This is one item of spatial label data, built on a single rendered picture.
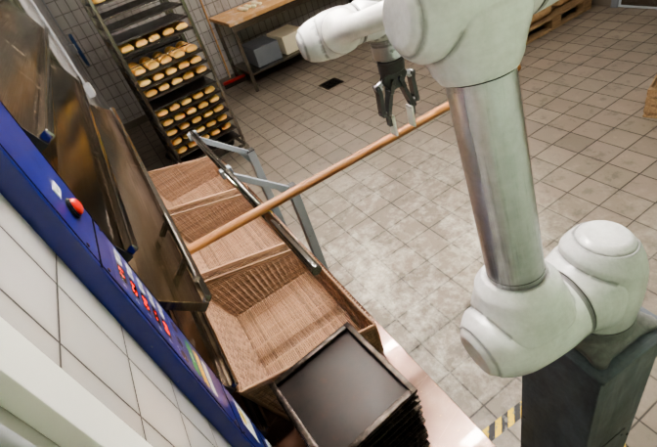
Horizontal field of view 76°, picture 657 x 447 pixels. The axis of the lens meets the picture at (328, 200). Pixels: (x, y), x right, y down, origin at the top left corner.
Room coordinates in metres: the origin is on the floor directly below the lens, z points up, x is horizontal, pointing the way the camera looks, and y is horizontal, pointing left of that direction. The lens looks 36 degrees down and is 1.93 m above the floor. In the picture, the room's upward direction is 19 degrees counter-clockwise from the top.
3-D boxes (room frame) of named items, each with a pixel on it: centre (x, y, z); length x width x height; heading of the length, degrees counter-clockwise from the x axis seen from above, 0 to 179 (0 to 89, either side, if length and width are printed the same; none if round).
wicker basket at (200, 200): (2.19, 0.72, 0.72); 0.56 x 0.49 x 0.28; 22
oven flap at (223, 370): (1.51, 0.75, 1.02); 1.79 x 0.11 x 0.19; 21
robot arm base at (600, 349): (0.52, -0.50, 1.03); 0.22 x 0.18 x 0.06; 107
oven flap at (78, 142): (1.51, 0.75, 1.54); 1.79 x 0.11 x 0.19; 21
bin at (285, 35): (6.08, -0.17, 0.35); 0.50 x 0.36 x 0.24; 22
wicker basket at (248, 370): (1.06, 0.30, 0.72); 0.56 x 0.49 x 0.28; 20
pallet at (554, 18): (4.74, -2.84, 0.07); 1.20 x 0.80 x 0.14; 111
